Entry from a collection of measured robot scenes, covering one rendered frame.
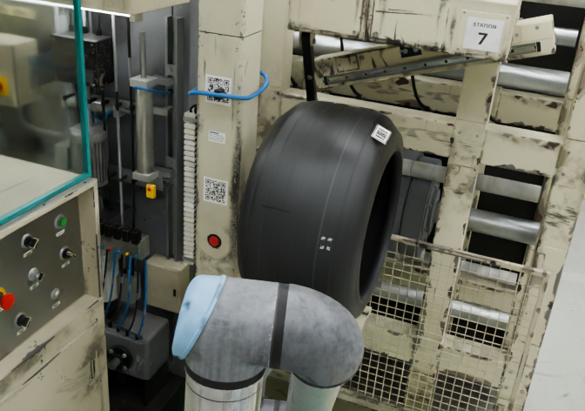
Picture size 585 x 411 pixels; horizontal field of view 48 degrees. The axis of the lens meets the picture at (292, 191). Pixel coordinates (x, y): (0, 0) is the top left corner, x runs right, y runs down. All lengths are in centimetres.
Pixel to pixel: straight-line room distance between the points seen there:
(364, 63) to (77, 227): 95
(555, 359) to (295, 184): 228
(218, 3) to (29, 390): 108
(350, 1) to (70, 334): 118
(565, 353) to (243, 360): 287
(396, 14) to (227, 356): 117
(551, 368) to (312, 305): 269
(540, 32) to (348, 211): 74
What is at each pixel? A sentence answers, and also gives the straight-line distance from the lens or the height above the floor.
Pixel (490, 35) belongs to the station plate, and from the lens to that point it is 178.
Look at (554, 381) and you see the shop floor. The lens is 343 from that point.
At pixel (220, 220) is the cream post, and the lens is 187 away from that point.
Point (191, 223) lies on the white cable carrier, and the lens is 194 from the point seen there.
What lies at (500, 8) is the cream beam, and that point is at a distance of 177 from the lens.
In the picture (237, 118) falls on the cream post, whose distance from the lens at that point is 174.
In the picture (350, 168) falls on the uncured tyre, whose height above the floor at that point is 142.
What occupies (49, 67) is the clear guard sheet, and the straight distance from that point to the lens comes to 163.
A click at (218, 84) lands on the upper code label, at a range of 173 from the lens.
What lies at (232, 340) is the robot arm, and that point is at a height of 146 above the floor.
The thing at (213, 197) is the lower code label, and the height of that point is 120.
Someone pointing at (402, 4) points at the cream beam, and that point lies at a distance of 181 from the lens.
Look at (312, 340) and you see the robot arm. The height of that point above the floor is 147.
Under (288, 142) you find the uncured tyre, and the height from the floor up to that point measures 144.
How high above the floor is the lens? 199
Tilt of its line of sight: 24 degrees down
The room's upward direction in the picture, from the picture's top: 5 degrees clockwise
